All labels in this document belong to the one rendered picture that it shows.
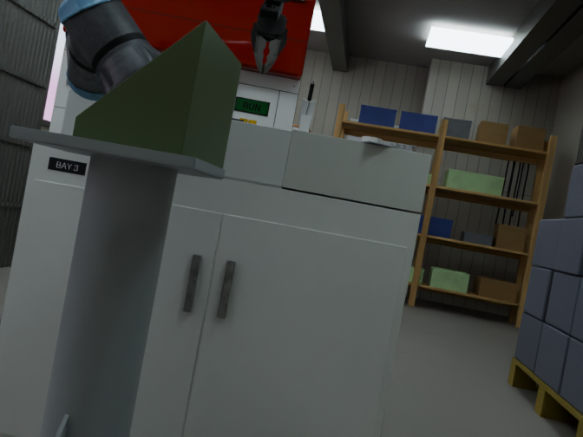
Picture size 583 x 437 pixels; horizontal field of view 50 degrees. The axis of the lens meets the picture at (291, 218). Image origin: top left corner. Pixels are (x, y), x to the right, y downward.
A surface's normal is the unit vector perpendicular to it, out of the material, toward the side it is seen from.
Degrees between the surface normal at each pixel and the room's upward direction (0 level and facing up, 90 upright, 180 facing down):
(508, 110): 90
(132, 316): 90
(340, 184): 90
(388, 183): 90
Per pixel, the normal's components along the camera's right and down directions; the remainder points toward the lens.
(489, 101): -0.12, -0.02
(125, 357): 0.75, 0.15
